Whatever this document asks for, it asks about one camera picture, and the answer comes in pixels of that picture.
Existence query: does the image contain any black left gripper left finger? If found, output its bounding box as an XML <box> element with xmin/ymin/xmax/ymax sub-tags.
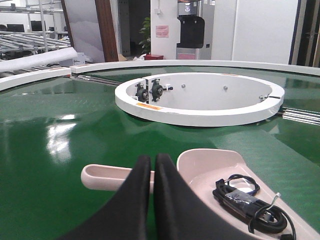
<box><xmin>58</xmin><ymin>155</ymin><xmax>151</xmax><ymax>240</ymax></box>

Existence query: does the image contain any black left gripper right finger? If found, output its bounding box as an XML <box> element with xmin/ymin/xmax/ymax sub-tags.
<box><xmin>153</xmin><ymin>153</ymin><xmax>252</xmax><ymax>240</ymax></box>

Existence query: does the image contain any cream plastic dustpan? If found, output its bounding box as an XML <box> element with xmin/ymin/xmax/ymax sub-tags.
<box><xmin>80</xmin><ymin>148</ymin><xmax>320</xmax><ymax>240</ymax></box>

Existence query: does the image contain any small black wire loop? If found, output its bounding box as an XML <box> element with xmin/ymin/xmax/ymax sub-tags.
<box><xmin>249</xmin><ymin>193</ymin><xmax>297</xmax><ymax>240</ymax></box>
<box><xmin>226</xmin><ymin>174</ymin><xmax>261</xmax><ymax>197</ymax></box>

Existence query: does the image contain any black cable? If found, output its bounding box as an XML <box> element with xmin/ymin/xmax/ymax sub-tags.
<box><xmin>211</xmin><ymin>178</ymin><xmax>288</xmax><ymax>234</ymax></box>

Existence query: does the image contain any white outer conveyor rim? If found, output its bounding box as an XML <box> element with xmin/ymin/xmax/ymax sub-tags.
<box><xmin>0</xmin><ymin>59</ymin><xmax>320</xmax><ymax>92</ymax></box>

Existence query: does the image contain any roller conveyor rack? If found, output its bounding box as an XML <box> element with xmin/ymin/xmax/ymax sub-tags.
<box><xmin>0</xmin><ymin>0</ymin><xmax>73</xmax><ymax>71</ymax></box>

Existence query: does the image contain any black bearing unit left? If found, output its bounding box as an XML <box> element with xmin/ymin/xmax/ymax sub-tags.
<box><xmin>135</xmin><ymin>82</ymin><xmax>149</xmax><ymax>103</ymax></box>

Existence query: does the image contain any black bearing unit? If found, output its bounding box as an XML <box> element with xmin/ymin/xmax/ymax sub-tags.
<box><xmin>150</xmin><ymin>78</ymin><xmax>174</xmax><ymax>102</ymax></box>
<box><xmin>135</xmin><ymin>82</ymin><xmax>149</xmax><ymax>103</ymax></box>

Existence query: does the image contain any black bearing unit right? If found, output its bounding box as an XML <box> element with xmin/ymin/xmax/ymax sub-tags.
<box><xmin>150</xmin><ymin>78</ymin><xmax>174</xmax><ymax>102</ymax></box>

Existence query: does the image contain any chrome roller strip far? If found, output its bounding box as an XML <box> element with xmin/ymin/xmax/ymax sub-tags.
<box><xmin>70</xmin><ymin>75</ymin><xmax>122</xmax><ymax>86</ymax></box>

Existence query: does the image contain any chrome roller strip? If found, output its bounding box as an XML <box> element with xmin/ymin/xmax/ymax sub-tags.
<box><xmin>281</xmin><ymin>107</ymin><xmax>320</xmax><ymax>126</ymax></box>
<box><xmin>70</xmin><ymin>75</ymin><xmax>122</xmax><ymax>86</ymax></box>

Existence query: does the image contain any red box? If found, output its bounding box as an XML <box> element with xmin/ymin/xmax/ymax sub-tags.
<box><xmin>144</xmin><ymin>54</ymin><xmax>164</xmax><ymax>60</ymax></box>

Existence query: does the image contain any chrome roller strip right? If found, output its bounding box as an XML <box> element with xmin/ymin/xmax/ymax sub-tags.
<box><xmin>281</xmin><ymin>107</ymin><xmax>320</xmax><ymax>126</ymax></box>

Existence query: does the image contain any white foam roll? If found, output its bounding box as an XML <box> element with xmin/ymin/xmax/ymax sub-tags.
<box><xmin>0</xmin><ymin>47</ymin><xmax>78</xmax><ymax>73</ymax></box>

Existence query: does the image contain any green potted plant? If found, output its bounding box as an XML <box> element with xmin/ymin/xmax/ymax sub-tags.
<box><xmin>139</xmin><ymin>16</ymin><xmax>151</xmax><ymax>54</ymax></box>

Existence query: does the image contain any black water dispenser machine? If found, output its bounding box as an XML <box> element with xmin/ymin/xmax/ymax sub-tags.
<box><xmin>176</xmin><ymin>0</ymin><xmax>216</xmax><ymax>60</ymax></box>

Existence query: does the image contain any brown wooden pillar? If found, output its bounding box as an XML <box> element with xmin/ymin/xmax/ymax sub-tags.
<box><xmin>95</xmin><ymin>0</ymin><xmax>119</xmax><ymax>62</ymax></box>

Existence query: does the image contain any white inner conveyor ring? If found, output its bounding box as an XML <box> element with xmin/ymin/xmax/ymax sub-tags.
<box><xmin>114</xmin><ymin>72</ymin><xmax>286</xmax><ymax>127</ymax></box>

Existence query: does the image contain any pink wall notice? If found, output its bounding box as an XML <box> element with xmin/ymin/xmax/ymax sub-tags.
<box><xmin>155</xmin><ymin>25</ymin><xmax>169</xmax><ymax>38</ymax></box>

